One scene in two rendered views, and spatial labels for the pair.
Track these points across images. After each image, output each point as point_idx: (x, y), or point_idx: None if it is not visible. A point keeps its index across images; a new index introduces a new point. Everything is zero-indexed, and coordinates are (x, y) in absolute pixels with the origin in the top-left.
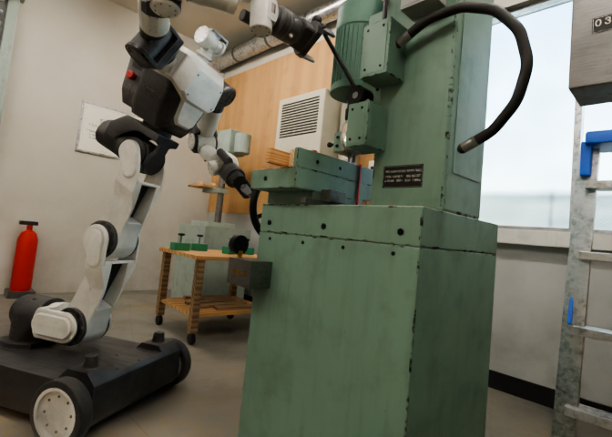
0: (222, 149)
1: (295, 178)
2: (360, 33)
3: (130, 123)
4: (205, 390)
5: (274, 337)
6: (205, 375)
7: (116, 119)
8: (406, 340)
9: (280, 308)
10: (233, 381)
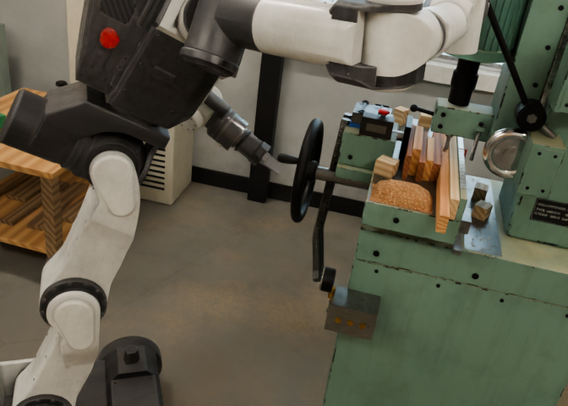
0: None
1: (456, 235)
2: None
3: (101, 118)
4: (181, 370)
5: (381, 364)
6: None
7: (61, 112)
8: (563, 377)
9: (392, 340)
10: (193, 339)
